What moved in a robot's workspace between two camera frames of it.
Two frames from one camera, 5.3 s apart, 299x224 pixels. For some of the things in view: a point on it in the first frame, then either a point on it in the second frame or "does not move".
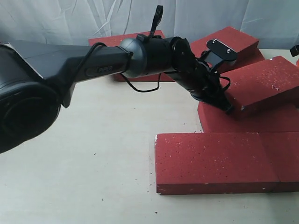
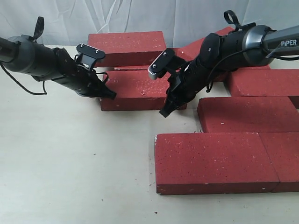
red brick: (277, 117) does not move
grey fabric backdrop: (274, 23) does not move
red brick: (282, 148) does not move
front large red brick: (188, 163) does not move
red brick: (260, 81) → (136, 90)
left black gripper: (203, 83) → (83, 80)
